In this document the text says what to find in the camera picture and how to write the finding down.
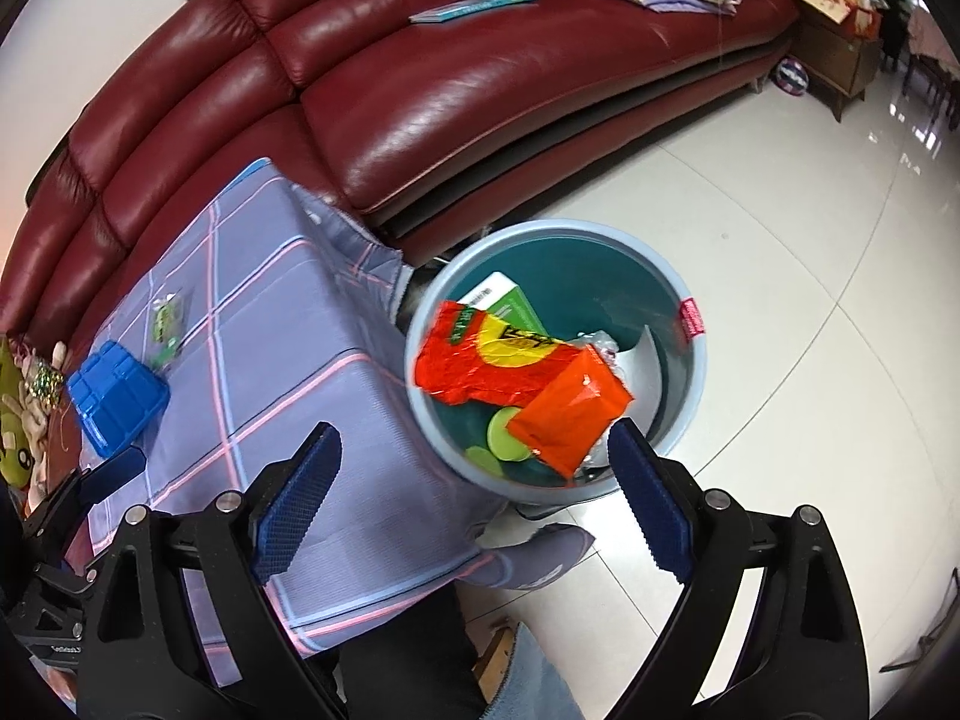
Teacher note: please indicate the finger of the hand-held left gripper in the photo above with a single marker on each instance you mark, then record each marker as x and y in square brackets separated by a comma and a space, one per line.
[112, 472]

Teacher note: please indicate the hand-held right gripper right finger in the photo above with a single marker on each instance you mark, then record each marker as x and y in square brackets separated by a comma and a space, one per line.
[652, 502]

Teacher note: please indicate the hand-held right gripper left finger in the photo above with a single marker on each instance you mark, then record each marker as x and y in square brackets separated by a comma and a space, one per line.
[300, 495]

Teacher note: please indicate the orange packet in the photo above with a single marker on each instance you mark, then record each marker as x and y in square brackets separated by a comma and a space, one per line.
[570, 412]

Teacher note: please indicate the white paper towel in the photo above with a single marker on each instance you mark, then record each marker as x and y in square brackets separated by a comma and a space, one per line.
[646, 375]

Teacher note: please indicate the green plastic bottle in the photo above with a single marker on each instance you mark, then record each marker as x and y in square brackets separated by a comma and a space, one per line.
[506, 431]

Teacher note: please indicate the clear plastic bag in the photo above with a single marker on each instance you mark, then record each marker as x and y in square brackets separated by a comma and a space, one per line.
[604, 345]

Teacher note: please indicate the red snack packet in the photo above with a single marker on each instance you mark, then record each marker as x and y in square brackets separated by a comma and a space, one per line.
[457, 367]

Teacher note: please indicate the green white medicine box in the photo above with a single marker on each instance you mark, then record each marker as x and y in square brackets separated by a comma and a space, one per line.
[510, 304]

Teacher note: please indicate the teal plastic bin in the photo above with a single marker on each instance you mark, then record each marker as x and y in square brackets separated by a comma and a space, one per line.
[585, 262]

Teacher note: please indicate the blue plastic box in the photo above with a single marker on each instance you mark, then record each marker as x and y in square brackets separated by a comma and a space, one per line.
[116, 397]

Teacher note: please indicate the green plush toy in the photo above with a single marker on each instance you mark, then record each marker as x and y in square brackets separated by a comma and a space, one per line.
[15, 457]

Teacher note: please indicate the sequined ornament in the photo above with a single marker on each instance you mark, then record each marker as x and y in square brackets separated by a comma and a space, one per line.
[46, 384]

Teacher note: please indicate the small green packet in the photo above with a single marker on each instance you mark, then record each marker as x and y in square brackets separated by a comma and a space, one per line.
[166, 326]

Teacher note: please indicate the purple plaid tablecloth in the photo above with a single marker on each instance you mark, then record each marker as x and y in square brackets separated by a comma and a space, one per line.
[285, 330]

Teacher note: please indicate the person's leg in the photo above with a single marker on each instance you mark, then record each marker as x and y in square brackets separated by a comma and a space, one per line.
[412, 660]

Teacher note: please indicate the blue denim cloth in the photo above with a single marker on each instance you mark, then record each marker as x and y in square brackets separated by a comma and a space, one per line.
[540, 682]

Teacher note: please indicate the red leather sofa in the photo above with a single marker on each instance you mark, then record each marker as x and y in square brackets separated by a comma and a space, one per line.
[420, 90]

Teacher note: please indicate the patterned ball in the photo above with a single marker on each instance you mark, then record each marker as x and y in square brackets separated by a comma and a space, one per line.
[791, 76]

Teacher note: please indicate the wooden cabinet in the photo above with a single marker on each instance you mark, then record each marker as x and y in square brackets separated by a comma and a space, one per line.
[840, 64]

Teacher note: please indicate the teal book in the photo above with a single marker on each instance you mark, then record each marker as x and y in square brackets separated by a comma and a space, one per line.
[465, 7]

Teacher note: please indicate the dark wooden furniture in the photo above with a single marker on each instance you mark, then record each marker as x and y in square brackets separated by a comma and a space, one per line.
[934, 67]

